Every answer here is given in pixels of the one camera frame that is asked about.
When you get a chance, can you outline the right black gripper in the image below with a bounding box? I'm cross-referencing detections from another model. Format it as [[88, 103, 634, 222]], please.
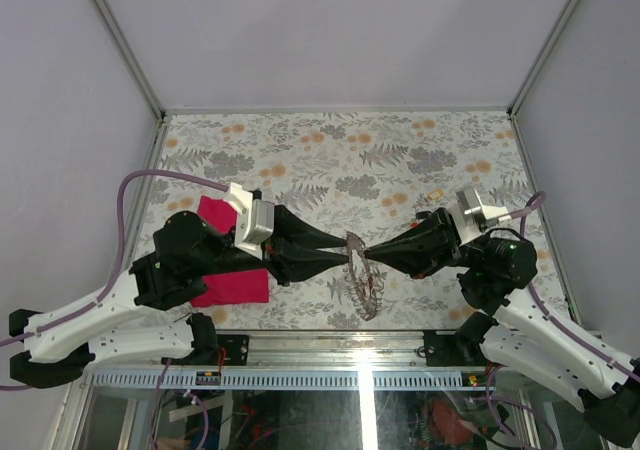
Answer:
[[365, 207, 491, 279]]

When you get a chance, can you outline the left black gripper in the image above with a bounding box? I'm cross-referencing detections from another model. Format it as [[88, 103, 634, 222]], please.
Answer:
[[199, 206, 353, 287]]

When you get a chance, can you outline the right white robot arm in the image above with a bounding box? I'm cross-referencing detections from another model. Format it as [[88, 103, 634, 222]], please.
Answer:
[[365, 205, 639, 447]]

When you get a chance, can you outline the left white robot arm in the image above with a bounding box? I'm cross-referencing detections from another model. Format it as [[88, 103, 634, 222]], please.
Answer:
[[9, 204, 347, 389]]

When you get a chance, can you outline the red cloth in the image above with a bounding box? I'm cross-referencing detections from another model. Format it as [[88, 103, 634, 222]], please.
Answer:
[[190, 196, 269, 308]]

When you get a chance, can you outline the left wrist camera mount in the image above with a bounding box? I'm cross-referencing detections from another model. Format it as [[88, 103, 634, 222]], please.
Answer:
[[223, 183, 275, 260]]

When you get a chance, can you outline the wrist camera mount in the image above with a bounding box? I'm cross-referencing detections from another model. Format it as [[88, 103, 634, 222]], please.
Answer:
[[223, 183, 275, 260], [448, 187, 512, 245]]

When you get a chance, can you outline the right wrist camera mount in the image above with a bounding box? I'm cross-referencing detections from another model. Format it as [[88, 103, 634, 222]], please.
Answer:
[[448, 187, 512, 245]]

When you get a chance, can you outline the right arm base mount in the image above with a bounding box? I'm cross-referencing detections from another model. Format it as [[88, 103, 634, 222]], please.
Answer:
[[415, 312, 494, 368]]

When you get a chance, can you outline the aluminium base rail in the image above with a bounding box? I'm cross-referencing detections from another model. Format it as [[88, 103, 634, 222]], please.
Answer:
[[91, 330, 486, 390]]

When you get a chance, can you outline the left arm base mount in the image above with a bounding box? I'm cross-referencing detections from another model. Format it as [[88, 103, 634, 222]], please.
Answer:
[[185, 313, 250, 367]]

